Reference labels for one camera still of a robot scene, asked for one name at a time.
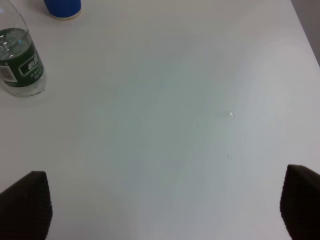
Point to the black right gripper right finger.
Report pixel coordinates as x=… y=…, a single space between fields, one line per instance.
x=300 y=203

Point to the blue and white paper cup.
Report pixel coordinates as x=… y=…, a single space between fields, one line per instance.
x=63 y=9

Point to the clear water bottle green label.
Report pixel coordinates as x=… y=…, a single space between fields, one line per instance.
x=22 y=72

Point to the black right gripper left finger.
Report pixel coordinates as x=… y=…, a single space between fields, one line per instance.
x=26 y=209

